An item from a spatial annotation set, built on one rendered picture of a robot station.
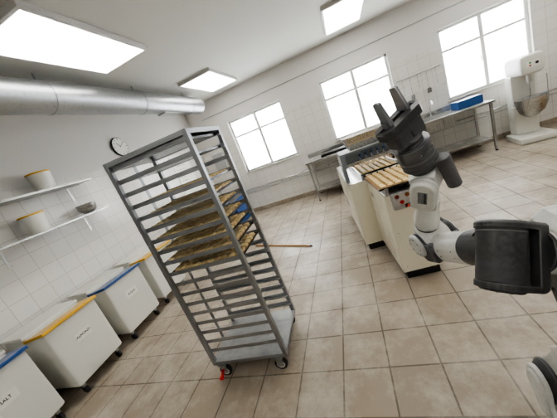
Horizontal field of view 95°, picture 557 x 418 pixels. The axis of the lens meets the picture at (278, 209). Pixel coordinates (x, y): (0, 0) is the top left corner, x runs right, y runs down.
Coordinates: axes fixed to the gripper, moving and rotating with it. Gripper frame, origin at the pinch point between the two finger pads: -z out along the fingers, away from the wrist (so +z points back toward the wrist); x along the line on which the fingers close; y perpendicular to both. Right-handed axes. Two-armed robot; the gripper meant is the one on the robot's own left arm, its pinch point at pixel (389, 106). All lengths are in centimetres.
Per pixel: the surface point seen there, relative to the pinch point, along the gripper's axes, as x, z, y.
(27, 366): -264, 18, -174
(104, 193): -186, -41, -391
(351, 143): 80, 92, -187
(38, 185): -195, -91, -310
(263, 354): -113, 121, -98
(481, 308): 22, 186, -45
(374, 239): 30, 193, -170
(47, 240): -241, -44, -303
